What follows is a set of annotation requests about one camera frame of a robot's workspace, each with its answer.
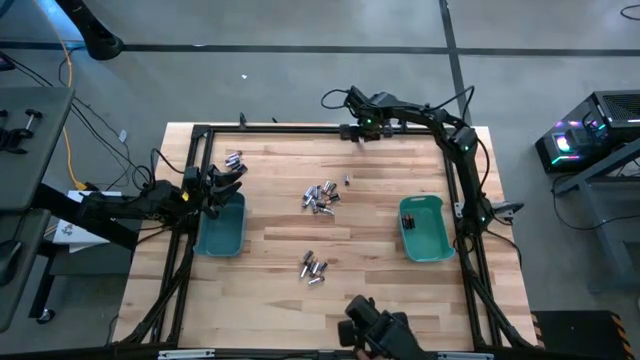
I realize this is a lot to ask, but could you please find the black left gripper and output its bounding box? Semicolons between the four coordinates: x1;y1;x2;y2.
180;163;245;221

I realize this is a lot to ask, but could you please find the teal plastic bin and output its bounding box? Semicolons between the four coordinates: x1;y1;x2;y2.
193;191;248;258
398;194;457;264

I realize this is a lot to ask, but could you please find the white paper sheet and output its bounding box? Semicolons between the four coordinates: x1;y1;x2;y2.
52;189;123;246

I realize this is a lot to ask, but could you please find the black desk support beam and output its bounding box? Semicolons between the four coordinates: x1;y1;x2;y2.
32;182;141;251

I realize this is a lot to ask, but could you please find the black curved stand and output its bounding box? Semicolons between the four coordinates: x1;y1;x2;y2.
53;0;126;62

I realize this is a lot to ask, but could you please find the grey desk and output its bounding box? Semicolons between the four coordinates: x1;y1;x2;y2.
0;208;52;334
0;87;76;212

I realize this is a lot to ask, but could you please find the black desk clamp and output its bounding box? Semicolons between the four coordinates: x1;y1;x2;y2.
0;108;44;154

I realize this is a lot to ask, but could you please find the black RGB computer tower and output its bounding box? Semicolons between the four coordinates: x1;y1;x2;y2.
534;89;640;175

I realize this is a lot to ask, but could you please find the black computer mouse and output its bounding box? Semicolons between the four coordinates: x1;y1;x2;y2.
0;239;24;289

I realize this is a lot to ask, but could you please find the grey side table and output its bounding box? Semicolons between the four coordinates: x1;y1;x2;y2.
552;137;640;294

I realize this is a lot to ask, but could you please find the black yellow hazard mat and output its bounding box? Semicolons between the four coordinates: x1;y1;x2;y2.
529;309;633;360

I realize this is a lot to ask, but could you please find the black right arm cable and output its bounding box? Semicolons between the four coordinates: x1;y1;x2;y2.
319;84;476;126

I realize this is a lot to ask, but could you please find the black aluminium table frame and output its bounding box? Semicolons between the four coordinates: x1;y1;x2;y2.
112;122;540;351

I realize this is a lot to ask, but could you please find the grey clamp mount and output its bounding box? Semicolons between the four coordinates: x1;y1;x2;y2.
492;200;525;221

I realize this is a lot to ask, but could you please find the yellow cable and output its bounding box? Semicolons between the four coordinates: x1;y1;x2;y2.
32;0;89;192

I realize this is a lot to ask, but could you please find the silver bracket plate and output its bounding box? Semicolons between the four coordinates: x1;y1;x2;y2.
437;351;495;360
157;348;216;360

